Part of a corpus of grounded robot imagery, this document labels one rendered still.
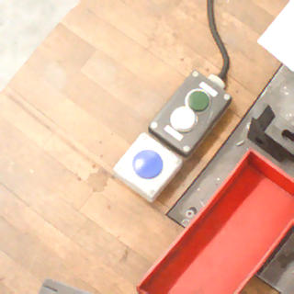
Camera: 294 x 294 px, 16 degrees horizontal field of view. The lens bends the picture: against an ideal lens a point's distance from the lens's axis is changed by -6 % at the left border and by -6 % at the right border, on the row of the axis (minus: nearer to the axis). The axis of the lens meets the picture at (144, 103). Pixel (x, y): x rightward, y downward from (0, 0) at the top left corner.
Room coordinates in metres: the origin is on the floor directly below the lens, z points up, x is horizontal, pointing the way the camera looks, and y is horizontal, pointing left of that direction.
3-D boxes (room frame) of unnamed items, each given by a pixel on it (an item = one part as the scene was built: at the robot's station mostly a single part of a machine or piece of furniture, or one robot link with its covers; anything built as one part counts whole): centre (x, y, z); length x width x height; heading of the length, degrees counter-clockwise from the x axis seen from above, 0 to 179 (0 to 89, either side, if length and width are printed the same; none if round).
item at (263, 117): (0.45, -0.17, 0.95); 0.06 x 0.03 x 0.09; 51
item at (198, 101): (0.50, -0.07, 0.93); 0.03 x 0.03 x 0.02
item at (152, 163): (0.42, 0.00, 0.93); 0.04 x 0.04 x 0.02
